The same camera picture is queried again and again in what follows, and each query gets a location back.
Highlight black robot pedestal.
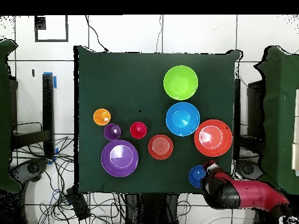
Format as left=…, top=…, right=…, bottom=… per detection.
left=124, top=193, right=179, bottom=224

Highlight green bowl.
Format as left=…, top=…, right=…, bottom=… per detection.
left=163, top=65, right=199, bottom=101

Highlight purple bowl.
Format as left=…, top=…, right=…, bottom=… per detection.
left=100, top=139, right=139, bottom=178

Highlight large light blue bowl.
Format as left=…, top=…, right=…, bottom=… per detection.
left=165, top=101, right=201, bottom=137

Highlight small dark blue bowl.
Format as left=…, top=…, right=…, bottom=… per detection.
left=188, top=164, right=207, bottom=189

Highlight small orange bowl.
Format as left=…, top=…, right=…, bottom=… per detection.
left=148, top=134, right=174, bottom=160

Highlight thin black cable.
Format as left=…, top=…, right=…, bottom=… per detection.
left=85, top=15, right=109, bottom=53

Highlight red cup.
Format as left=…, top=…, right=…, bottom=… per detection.
left=130, top=121, right=148, bottom=140

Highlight orange cup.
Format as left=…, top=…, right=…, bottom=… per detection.
left=93, top=108, right=112, bottom=127

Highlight dark green table cloth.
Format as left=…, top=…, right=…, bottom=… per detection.
left=74, top=45, right=242, bottom=194

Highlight purple cup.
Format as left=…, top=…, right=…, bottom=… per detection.
left=103, top=123, right=122, bottom=141

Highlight black equipment stand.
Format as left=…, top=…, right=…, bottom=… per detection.
left=10, top=73, right=55, bottom=159
left=234, top=78, right=266, bottom=152

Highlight green clothed side table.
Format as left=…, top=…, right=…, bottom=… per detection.
left=254, top=45, right=299, bottom=195
left=0, top=39, right=22, bottom=193

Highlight large orange bowl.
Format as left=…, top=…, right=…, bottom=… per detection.
left=194, top=119, right=233, bottom=158

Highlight bundle of floor cables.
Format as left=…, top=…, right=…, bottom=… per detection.
left=11, top=121, right=126, bottom=224

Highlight black power strip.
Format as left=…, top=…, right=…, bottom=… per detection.
left=65, top=187, right=91, bottom=221

